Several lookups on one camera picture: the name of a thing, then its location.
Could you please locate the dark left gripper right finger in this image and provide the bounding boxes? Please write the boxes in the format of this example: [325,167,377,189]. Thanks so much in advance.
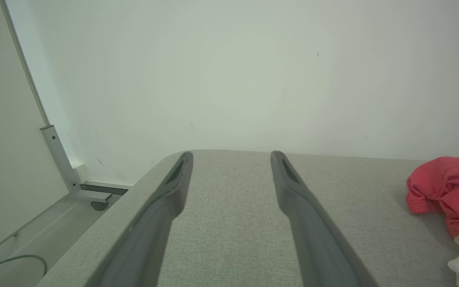
[270,150,379,287]

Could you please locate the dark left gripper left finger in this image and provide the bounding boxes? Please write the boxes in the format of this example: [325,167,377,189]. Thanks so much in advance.
[88,151,194,287]

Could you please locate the red shorts with white stripes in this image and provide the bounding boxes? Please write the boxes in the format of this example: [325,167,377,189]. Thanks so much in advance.
[406,156,459,287]

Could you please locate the grey fabric sofa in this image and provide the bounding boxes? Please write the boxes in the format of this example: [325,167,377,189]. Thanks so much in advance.
[36,149,459,287]

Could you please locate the white plastic corner block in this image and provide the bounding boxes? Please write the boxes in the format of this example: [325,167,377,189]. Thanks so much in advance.
[71,163,90,185]

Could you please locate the grey metal partition leg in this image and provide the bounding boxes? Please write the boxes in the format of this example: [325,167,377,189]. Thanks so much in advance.
[40,125,112,203]

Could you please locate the white partition panel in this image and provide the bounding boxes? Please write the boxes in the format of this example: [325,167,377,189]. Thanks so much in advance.
[0,0,71,263]

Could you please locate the thin grey floor cable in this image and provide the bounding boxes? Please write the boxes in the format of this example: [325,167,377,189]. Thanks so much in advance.
[0,254,48,287]

